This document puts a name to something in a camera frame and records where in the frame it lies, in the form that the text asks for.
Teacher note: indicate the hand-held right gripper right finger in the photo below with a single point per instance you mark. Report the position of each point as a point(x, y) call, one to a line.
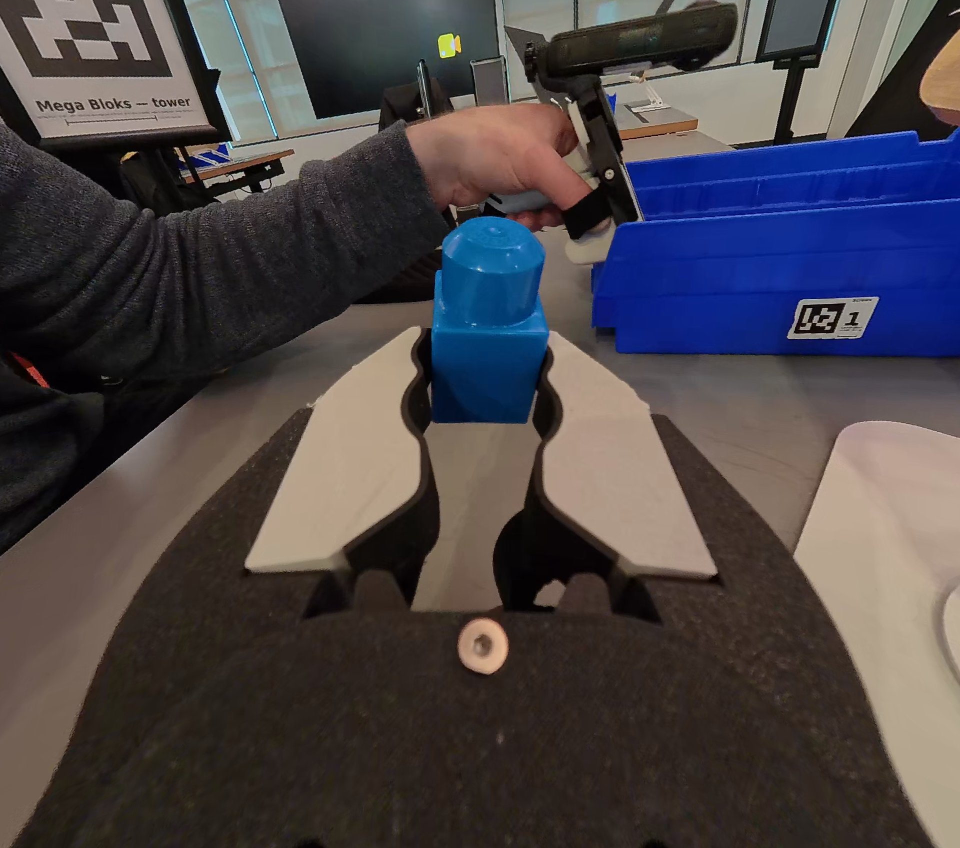
point(615, 481)

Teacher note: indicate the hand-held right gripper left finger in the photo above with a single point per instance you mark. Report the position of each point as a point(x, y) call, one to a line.
point(352, 473)

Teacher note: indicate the blue toy block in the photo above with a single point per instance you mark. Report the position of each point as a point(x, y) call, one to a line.
point(487, 353)

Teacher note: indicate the blue plastic bin with tag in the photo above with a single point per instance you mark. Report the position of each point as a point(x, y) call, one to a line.
point(750, 263)

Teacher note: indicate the person's left forearm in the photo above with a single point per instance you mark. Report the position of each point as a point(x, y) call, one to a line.
point(225, 248)

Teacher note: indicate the wooden background desk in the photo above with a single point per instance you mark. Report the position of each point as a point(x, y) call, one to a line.
point(660, 121)

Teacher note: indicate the grey desk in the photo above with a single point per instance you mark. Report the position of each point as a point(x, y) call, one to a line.
point(712, 428)

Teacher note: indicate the small wooden side desk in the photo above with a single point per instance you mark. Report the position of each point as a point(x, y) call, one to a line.
point(240, 162)

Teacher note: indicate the person's left hand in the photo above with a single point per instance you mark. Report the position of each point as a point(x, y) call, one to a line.
point(495, 151)

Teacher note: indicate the dark jacket on chair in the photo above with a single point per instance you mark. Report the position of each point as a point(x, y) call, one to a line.
point(409, 102)

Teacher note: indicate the large black monitor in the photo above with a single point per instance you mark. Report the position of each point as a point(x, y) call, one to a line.
point(375, 16)

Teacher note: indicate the wooden book stand white base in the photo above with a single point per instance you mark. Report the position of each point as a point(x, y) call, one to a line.
point(885, 563)

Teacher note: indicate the person's torso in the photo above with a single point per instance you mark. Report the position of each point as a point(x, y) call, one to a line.
point(45, 458)

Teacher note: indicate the large black backpack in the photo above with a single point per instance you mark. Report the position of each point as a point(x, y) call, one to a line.
point(165, 177)

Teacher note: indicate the white sign on easel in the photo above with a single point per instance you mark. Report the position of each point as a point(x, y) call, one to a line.
point(97, 91)

